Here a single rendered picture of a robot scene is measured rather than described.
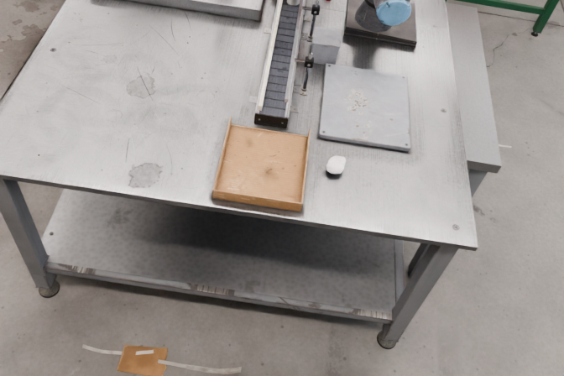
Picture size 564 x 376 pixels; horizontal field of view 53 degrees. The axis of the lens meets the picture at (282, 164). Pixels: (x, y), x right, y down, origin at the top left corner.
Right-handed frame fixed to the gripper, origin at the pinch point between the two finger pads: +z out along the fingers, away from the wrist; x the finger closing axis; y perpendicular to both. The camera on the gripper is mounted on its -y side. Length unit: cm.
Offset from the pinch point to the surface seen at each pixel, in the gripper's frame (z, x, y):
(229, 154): -28, 70, 11
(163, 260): 22, 106, 33
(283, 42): -6.1, 21.7, 0.7
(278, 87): -18.3, 42.8, -0.3
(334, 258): 28, 94, -33
